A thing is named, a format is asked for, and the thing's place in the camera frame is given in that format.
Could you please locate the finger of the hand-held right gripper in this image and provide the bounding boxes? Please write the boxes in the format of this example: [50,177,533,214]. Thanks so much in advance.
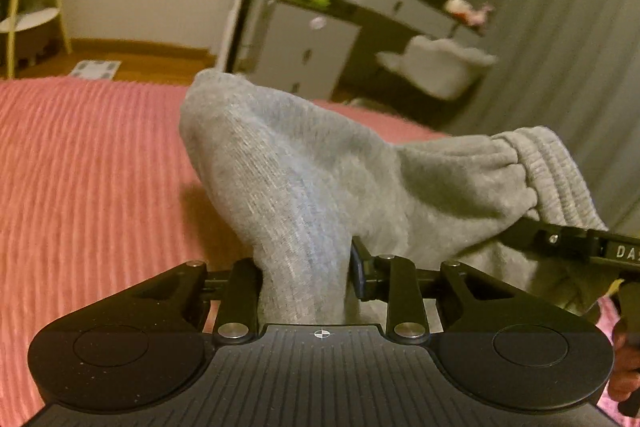
[499,218,590,266]

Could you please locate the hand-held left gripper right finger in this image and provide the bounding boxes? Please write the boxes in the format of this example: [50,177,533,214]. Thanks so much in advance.
[350,237,506,346]

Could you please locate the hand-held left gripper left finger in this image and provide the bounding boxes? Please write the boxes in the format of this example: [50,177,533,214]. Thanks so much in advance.
[132,258,263,344]

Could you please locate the grey pants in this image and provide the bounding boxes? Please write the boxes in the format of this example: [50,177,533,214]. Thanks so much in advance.
[179,69,611,327]

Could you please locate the person's right hand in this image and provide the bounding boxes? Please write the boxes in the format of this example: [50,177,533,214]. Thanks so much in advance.
[606,319,640,406]

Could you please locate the pink ribbed blanket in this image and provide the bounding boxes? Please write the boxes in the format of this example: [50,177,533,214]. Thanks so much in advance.
[0,76,626,427]

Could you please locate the white fluffy stool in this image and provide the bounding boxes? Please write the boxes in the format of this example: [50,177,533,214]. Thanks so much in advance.
[376,34,499,101]

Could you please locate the grey curtain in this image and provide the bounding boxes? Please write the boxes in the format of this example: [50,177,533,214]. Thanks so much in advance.
[444,0,640,235]

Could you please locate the white drawer cabinet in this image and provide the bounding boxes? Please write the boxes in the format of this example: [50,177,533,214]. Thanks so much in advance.
[252,0,362,101]

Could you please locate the pink toy figures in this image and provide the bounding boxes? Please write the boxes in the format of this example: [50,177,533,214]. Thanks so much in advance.
[444,0,495,26]

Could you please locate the white bathroom scale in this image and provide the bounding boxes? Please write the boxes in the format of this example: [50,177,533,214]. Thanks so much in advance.
[69,60,122,81]

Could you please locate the grey vanity desk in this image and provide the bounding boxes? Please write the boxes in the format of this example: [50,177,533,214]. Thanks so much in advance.
[267,0,487,44]

